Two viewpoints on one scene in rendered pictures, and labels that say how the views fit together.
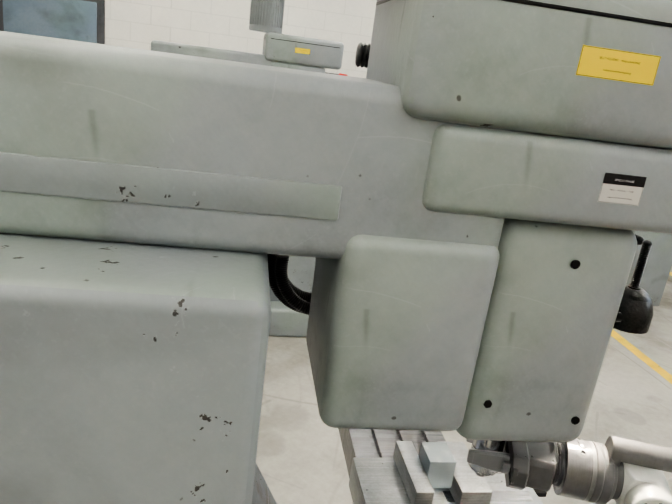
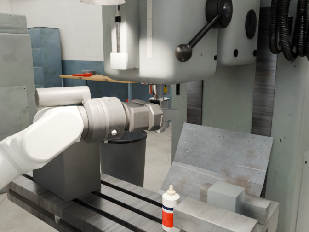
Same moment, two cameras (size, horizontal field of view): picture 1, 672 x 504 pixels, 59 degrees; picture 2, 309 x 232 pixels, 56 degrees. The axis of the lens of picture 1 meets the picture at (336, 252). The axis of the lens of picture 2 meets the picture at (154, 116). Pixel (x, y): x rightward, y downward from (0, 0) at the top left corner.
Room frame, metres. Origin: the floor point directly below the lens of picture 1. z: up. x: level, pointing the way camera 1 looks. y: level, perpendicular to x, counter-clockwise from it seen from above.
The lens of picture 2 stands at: (1.27, -0.72, 1.37)
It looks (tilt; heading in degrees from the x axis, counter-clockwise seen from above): 12 degrees down; 138
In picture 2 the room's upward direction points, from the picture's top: straight up
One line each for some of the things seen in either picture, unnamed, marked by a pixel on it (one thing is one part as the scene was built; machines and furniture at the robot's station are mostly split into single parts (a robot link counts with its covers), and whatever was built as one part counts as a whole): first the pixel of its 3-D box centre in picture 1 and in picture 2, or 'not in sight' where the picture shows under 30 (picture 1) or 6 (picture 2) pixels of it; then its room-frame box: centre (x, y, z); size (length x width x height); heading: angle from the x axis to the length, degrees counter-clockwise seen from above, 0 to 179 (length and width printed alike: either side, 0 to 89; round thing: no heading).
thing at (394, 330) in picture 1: (388, 302); (204, 14); (0.76, -0.08, 1.47); 0.24 x 0.19 x 0.26; 10
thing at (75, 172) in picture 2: not in sight; (63, 154); (0.44, -0.35, 1.06); 0.22 x 0.12 x 0.20; 3
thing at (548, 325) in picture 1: (517, 311); (161, 5); (0.79, -0.27, 1.47); 0.21 x 0.19 x 0.32; 10
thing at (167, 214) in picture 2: not in sight; (170, 206); (0.83, -0.27, 1.01); 0.04 x 0.04 x 0.11
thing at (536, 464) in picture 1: (546, 463); (123, 118); (0.78, -0.36, 1.23); 0.13 x 0.12 x 0.10; 171
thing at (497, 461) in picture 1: (488, 461); not in sight; (0.76, -0.27, 1.24); 0.06 x 0.02 x 0.03; 81
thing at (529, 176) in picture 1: (525, 164); not in sight; (0.79, -0.23, 1.68); 0.34 x 0.24 x 0.10; 100
